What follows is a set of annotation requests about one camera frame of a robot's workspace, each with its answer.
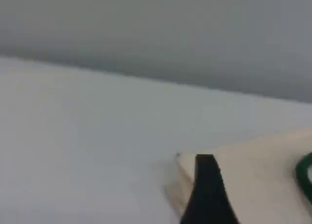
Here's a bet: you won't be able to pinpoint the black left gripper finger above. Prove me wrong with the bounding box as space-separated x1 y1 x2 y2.
179 153 241 224

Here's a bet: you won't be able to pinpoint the white canvas bag green handles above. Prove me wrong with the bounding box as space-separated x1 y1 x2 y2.
165 126 312 224

